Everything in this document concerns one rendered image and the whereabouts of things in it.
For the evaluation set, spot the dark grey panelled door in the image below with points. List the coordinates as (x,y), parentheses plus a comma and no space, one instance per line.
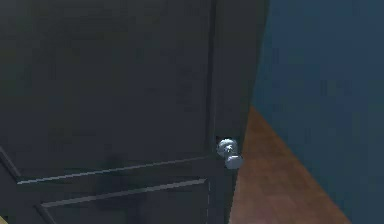
(110,86)

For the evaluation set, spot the silver round door knob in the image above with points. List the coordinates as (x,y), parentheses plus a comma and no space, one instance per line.
(230,153)

